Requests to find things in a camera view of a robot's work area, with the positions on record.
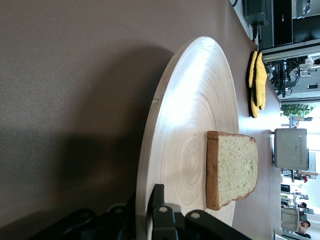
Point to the seated person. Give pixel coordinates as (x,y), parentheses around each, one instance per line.
(303,228)

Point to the round wooden plate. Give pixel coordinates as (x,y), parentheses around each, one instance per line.
(190,112)

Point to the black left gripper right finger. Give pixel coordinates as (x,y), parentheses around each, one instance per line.
(160,225)

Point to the chrome two-slot toaster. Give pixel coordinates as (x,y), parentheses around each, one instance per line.
(287,147)

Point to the slice of brown bread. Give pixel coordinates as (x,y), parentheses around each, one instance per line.
(235,170)

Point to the aluminium frame bar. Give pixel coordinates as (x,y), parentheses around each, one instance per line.
(287,52)

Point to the grey office chair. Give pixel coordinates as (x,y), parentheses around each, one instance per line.
(290,217)

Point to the green potted plant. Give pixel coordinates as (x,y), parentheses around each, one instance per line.
(297,108)

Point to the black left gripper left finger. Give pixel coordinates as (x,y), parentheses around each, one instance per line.
(107,227)

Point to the grey metal computer case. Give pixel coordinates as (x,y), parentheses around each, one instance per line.
(267,35)

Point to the black computer monitor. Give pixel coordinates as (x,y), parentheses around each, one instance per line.
(282,22)

